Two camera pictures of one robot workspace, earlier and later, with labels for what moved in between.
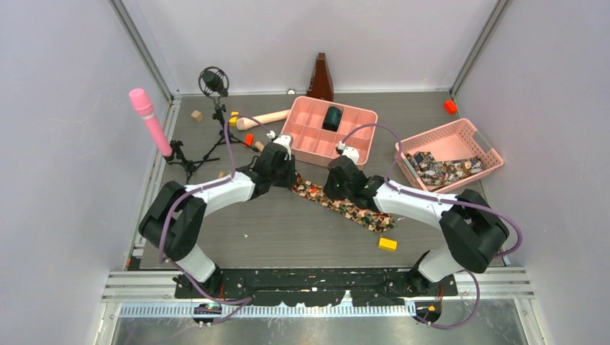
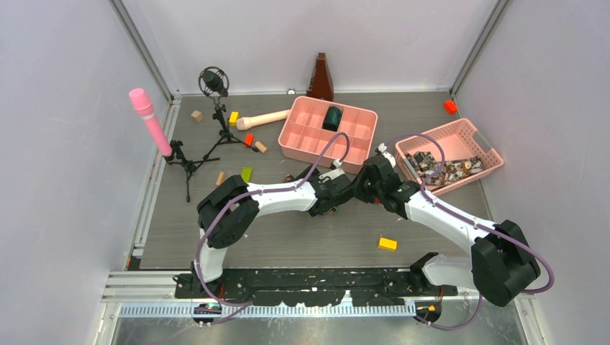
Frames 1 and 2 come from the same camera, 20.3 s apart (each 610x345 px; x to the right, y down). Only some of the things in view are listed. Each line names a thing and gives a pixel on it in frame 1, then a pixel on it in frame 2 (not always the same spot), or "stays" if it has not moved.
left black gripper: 288,180 -> 312,171
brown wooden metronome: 321,85 stays
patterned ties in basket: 433,172 stays
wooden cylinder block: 260,146 stays
